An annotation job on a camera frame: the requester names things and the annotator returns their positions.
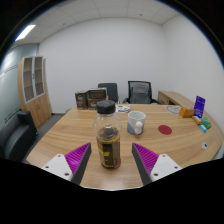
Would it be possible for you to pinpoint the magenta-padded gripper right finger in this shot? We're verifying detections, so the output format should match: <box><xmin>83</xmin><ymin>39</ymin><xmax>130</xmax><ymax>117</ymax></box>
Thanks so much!
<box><xmin>131</xmin><ymin>142</ymin><xmax>184</xmax><ymax>186</ymax></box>

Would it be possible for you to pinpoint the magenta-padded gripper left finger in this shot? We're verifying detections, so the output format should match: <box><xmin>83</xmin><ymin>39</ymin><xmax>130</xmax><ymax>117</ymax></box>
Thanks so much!
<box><xmin>40</xmin><ymin>142</ymin><xmax>92</xmax><ymax>186</ymax></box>

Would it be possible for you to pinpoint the clear bottle with dark drink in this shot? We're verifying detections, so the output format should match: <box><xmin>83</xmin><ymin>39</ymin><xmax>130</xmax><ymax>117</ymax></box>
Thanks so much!
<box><xmin>92</xmin><ymin>99</ymin><xmax>123</xmax><ymax>170</ymax></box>

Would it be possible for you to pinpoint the flat round red coaster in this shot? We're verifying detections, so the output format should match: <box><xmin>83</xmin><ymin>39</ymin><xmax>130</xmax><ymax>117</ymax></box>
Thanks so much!
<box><xmin>157</xmin><ymin>124</ymin><xmax>173</xmax><ymax>136</ymax></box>

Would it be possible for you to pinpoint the white mug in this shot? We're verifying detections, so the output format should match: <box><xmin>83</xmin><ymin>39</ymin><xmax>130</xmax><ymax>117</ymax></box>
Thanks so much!
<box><xmin>127</xmin><ymin>110</ymin><xmax>147</xmax><ymax>136</ymax></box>

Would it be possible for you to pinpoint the black leather sofa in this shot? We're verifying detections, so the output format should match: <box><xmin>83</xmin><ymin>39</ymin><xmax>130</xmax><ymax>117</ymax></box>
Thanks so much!
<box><xmin>0</xmin><ymin>110</ymin><xmax>38</xmax><ymax>163</ymax></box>

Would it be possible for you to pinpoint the round grey printed paper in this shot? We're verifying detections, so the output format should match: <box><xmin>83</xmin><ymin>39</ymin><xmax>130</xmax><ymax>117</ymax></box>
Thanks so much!
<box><xmin>165</xmin><ymin>105</ymin><xmax>182</xmax><ymax>115</ymax></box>

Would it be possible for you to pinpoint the small tan box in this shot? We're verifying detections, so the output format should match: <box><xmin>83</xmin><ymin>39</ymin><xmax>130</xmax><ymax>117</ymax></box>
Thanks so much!
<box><xmin>191</xmin><ymin>115</ymin><xmax>203</xmax><ymax>126</ymax></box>

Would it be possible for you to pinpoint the orange box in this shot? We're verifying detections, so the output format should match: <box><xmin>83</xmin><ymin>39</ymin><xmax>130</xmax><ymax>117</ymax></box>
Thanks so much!
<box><xmin>179</xmin><ymin>106</ymin><xmax>196</xmax><ymax>119</ymax></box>

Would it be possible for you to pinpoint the green flat box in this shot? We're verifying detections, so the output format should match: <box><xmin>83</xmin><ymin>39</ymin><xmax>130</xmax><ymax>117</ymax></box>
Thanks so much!
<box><xmin>199</xmin><ymin>116</ymin><xmax>213</xmax><ymax>130</ymax></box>

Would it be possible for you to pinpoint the wooden cabinet with glass doors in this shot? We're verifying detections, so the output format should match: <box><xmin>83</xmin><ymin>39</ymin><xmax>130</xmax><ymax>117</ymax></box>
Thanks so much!
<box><xmin>17</xmin><ymin>55</ymin><xmax>52</xmax><ymax>129</ymax></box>

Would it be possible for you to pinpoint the white and green leaflet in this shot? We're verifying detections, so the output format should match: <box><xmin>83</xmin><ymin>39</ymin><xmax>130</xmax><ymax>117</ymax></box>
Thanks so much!
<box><xmin>115</xmin><ymin>104</ymin><xmax>131</xmax><ymax>114</ymax></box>

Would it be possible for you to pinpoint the small dark brown box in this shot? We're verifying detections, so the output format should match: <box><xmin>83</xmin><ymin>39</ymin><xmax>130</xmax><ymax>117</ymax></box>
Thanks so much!
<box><xmin>74</xmin><ymin>90</ymin><xmax>89</xmax><ymax>110</ymax></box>

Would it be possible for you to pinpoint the wooden side desk unit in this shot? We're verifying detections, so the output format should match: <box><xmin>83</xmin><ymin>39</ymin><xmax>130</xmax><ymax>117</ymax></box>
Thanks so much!
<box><xmin>157</xmin><ymin>90</ymin><xmax>198</xmax><ymax>109</ymax></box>

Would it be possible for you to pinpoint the purple standing sign card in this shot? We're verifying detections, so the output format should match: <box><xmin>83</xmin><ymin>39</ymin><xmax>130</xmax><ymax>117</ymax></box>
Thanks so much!
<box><xmin>193</xmin><ymin>95</ymin><xmax>207</xmax><ymax>119</ymax></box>

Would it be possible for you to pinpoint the grey mesh-back office chair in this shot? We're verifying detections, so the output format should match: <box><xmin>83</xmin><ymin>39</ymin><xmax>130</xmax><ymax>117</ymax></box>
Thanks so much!
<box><xmin>122</xmin><ymin>80</ymin><xmax>162</xmax><ymax>105</ymax></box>

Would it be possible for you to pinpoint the large dark brown box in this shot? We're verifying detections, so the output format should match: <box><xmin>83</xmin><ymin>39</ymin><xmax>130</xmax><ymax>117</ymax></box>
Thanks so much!
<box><xmin>86</xmin><ymin>87</ymin><xmax>109</xmax><ymax>111</ymax></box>

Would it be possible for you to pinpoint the black padded office chair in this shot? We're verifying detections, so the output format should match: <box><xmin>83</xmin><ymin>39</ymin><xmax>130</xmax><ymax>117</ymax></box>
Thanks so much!
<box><xmin>97</xmin><ymin>82</ymin><xmax>119</xmax><ymax>103</ymax></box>

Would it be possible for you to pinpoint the rectangular ceiling light panel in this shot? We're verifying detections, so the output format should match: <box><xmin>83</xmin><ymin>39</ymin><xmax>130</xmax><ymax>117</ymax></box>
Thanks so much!
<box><xmin>14</xmin><ymin>24</ymin><xmax>37</xmax><ymax>42</ymax></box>

